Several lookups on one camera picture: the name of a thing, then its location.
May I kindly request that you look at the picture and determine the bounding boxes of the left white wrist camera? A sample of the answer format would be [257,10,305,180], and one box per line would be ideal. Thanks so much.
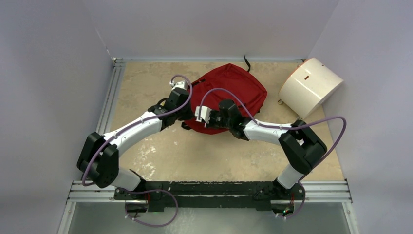
[169,80,189,91]

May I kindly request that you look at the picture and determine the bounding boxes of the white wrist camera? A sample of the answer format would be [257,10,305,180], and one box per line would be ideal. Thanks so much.
[194,106,212,123]
[169,80,189,91]

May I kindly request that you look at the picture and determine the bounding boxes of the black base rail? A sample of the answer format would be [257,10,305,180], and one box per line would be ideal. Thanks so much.
[114,181,305,213]

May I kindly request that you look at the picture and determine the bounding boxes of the purple cable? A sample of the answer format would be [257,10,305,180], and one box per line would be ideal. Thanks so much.
[81,74,193,227]
[197,88,348,220]

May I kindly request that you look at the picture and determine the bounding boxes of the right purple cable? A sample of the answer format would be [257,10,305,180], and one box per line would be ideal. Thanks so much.
[197,88,348,220]

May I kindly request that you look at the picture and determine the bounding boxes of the red backpack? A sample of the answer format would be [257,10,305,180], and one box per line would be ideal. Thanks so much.
[181,63,267,140]

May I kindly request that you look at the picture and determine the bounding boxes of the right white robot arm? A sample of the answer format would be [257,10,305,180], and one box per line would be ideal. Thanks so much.
[195,99,327,198]

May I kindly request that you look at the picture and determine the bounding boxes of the aluminium frame rails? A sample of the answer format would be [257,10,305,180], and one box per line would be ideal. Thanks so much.
[58,57,360,234]

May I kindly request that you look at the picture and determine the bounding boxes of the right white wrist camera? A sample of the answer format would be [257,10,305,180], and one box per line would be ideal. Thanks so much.
[194,106,212,123]

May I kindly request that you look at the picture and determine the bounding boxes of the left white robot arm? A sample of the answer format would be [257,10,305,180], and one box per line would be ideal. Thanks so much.
[76,88,192,199]

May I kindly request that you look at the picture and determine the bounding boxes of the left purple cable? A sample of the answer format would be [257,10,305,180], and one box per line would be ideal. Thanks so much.
[81,74,193,227]

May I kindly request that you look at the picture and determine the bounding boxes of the cream round lunch box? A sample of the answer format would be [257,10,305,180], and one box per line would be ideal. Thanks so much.
[278,58,344,118]

